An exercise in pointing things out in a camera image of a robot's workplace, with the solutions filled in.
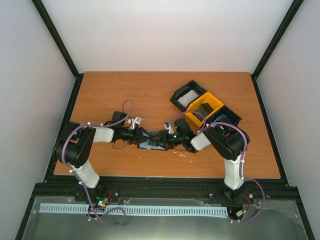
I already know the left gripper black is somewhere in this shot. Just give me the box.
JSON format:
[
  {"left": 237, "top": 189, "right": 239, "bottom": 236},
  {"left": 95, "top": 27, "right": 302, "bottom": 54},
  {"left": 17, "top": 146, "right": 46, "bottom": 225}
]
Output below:
[{"left": 119, "top": 125, "right": 153, "bottom": 145}]

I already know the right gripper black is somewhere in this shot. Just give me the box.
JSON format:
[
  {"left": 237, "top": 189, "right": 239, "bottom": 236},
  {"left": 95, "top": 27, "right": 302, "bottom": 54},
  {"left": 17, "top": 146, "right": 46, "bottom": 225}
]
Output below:
[{"left": 149, "top": 130, "right": 185, "bottom": 150}]

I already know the black leather card holder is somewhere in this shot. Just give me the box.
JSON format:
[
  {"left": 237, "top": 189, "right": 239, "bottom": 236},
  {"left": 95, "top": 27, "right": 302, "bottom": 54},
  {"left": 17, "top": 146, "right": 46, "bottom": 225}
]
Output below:
[{"left": 137, "top": 130, "right": 167, "bottom": 151}]

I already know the black cards stack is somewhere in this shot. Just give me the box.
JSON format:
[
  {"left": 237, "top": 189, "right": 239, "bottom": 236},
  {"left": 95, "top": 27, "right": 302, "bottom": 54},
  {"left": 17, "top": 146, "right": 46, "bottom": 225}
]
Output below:
[{"left": 194, "top": 102, "right": 213, "bottom": 120}]

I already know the yellow bin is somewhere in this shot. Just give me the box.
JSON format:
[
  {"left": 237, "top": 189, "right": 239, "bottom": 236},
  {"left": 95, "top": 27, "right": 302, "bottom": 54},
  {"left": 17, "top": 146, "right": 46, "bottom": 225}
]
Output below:
[{"left": 185, "top": 92, "right": 224, "bottom": 128}]

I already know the black bin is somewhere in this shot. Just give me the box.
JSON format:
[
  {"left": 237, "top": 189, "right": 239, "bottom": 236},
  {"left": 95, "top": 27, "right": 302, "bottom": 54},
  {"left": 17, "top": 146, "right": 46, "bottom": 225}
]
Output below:
[
  {"left": 170, "top": 80, "right": 207, "bottom": 112},
  {"left": 205, "top": 105, "right": 242, "bottom": 126}
]

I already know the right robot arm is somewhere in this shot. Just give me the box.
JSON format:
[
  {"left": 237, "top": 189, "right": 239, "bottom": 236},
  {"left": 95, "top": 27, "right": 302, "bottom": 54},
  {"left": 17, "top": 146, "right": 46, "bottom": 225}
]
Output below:
[{"left": 138, "top": 118, "right": 250, "bottom": 202}]

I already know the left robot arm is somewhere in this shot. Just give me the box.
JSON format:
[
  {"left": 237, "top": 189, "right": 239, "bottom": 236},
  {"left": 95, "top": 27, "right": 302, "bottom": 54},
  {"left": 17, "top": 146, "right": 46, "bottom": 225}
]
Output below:
[{"left": 52, "top": 111, "right": 152, "bottom": 202}]

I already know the white cards stack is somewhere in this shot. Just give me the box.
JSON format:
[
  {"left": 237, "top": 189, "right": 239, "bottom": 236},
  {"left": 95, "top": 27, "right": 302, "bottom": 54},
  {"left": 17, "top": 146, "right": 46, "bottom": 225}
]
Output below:
[{"left": 177, "top": 90, "right": 199, "bottom": 108}]

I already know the blue cards stack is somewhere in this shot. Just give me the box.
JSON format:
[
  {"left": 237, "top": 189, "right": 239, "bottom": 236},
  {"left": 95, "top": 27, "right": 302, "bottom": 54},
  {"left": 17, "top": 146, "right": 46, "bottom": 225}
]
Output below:
[{"left": 208, "top": 114, "right": 228, "bottom": 123}]

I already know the green led circuit board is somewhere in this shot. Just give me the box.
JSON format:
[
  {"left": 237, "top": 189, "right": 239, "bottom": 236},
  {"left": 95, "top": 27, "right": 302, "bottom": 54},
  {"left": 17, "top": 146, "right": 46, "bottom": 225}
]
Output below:
[{"left": 97, "top": 195, "right": 113, "bottom": 207}]

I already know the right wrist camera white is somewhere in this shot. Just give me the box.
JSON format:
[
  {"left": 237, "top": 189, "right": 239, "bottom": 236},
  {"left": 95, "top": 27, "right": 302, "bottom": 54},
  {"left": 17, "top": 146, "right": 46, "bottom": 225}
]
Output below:
[{"left": 164, "top": 122, "right": 175, "bottom": 135}]

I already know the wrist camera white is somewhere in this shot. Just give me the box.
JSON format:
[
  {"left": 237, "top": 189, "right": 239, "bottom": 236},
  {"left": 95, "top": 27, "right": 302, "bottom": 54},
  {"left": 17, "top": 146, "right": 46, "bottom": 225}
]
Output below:
[
  {"left": 164, "top": 122, "right": 175, "bottom": 135},
  {"left": 127, "top": 116, "right": 142, "bottom": 130}
]

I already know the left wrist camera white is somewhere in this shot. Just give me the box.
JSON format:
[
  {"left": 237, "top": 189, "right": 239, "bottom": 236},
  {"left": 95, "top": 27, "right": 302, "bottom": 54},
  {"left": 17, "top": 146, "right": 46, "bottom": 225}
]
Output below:
[{"left": 127, "top": 116, "right": 142, "bottom": 130}]

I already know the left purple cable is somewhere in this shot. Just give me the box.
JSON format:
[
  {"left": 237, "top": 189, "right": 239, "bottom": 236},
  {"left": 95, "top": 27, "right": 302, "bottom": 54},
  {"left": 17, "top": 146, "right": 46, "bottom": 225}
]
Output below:
[{"left": 61, "top": 99, "right": 137, "bottom": 187}]

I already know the light blue cable duct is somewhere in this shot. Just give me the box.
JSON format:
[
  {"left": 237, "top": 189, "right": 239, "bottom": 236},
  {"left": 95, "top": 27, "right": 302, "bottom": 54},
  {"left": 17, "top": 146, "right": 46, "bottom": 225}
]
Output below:
[{"left": 38, "top": 203, "right": 228, "bottom": 218}]

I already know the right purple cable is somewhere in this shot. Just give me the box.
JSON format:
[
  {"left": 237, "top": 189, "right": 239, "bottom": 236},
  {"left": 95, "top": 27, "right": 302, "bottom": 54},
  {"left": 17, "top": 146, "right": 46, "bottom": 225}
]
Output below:
[{"left": 167, "top": 111, "right": 266, "bottom": 222}]

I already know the purple cable loop bottom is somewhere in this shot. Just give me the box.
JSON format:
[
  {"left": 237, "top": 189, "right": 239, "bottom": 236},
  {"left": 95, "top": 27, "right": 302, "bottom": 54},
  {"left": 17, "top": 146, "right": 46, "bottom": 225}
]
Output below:
[{"left": 74, "top": 186, "right": 128, "bottom": 230}]

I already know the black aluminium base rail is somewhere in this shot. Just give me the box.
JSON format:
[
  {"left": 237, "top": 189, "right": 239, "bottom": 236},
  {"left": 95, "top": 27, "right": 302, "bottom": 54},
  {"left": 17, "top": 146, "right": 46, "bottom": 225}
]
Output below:
[{"left": 32, "top": 176, "right": 300, "bottom": 206}]

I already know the left black frame post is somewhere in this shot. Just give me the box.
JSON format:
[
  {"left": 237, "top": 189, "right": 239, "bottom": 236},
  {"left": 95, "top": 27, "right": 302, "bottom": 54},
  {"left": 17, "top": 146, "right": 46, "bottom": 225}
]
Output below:
[{"left": 31, "top": 0, "right": 85, "bottom": 78}]

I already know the black frame post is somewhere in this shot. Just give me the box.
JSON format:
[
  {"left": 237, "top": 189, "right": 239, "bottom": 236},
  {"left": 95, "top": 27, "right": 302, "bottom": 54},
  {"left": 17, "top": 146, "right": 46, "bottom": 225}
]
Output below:
[
  {"left": 251, "top": 0, "right": 305, "bottom": 78},
  {"left": 31, "top": 0, "right": 85, "bottom": 78}
]

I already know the right black frame post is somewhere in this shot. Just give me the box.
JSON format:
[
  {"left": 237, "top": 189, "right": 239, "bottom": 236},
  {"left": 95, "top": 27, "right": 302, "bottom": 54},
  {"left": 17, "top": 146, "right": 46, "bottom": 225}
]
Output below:
[{"left": 251, "top": 0, "right": 305, "bottom": 78}]

